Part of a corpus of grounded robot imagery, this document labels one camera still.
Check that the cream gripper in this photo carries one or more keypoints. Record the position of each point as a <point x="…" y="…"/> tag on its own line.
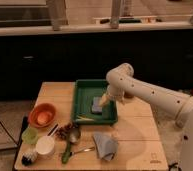
<point x="105" y="99"/>

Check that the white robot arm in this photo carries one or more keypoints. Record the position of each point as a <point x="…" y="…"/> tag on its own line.
<point x="121" y="81"/>

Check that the blue-grey sponge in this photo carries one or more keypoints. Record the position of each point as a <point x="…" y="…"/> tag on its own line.
<point x="96" y="108"/>

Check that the green plastic tray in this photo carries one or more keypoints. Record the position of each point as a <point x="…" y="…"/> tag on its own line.
<point x="84" y="92"/>

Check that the dark red bowl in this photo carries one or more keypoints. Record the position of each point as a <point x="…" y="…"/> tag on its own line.
<point x="128" y="95"/>

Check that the yellow stick in tray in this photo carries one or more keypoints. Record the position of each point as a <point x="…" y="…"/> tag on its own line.
<point x="82" y="118"/>

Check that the grey folded cloth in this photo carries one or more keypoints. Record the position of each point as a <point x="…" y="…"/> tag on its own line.
<point x="106" y="146"/>

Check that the brown pine cone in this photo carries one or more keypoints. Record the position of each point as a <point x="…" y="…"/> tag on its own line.
<point x="63" y="131"/>

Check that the metal spoon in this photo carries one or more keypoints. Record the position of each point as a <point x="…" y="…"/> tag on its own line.
<point x="82" y="150"/>

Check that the orange bowl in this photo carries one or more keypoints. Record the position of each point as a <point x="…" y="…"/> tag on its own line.
<point x="42" y="115"/>

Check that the wooden table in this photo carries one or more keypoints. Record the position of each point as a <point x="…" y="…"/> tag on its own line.
<point x="139" y="144"/>

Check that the white cup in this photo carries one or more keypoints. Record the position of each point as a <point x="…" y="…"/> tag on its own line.
<point x="45" y="146"/>

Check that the light green cup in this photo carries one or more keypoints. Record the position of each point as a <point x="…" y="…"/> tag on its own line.
<point x="30" y="136"/>

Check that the black white dish brush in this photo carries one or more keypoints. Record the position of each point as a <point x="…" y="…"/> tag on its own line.
<point x="29" y="157"/>

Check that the green handled metal ladle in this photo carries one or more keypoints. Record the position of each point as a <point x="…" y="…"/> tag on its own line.
<point x="72" y="138"/>

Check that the black handled utensil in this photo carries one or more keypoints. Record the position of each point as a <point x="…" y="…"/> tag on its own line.
<point x="52" y="130"/>

